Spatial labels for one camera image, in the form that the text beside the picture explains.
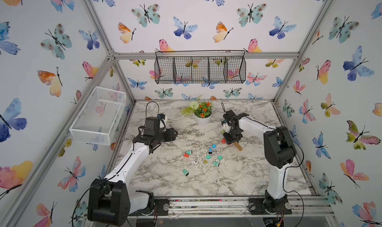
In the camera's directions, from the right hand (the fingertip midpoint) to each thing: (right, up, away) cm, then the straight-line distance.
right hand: (231, 139), depth 95 cm
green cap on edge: (-15, -10, -4) cm, 18 cm away
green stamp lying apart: (-28, -16, -12) cm, 34 cm away
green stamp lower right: (-10, -12, -8) cm, 18 cm away
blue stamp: (-14, -6, -3) cm, 15 cm away
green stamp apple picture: (-17, -12, -6) cm, 21 cm away
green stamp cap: (-8, -10, -4) cm, 13 cm away
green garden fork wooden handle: (+4, -4, -2) cm, 6 cm away
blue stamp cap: (-11, -4, +1) cm, 12 cm away
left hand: (-34, +6, -10) cm, 36 cm away
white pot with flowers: (-18, +18, +1) cm, 25 cm away
